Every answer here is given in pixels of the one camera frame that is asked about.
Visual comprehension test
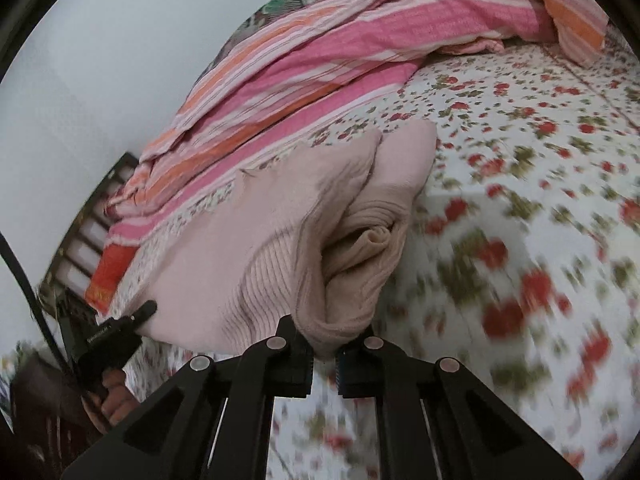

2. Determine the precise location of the pink orange striped quilt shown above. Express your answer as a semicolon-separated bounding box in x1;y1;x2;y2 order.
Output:
102;0;611;256

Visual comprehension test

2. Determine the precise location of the dark wooden slatted headboard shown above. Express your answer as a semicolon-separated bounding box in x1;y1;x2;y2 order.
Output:
37;152;141;321

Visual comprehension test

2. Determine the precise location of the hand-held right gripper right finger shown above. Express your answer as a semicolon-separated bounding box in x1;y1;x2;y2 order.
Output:
336;327;586;480

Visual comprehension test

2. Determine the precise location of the black cable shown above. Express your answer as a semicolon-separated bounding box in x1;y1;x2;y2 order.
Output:
0;232;76;381

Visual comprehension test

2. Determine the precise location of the pink knit sweater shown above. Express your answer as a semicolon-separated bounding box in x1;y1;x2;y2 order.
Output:
135;120;441;361

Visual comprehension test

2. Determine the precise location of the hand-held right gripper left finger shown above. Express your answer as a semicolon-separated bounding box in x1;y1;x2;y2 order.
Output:
60;314;316;480

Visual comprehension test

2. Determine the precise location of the red pillow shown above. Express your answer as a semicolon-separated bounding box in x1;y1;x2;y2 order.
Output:
85;245;138;316

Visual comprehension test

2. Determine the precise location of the person's left hand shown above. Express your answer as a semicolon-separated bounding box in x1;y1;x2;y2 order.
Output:
82;369;137;435

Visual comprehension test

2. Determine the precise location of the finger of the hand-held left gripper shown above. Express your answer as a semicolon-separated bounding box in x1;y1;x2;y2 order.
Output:
125;300;159;335

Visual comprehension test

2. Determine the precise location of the floral bed sheet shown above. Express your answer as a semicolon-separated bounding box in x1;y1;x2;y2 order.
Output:
107;42;640;480

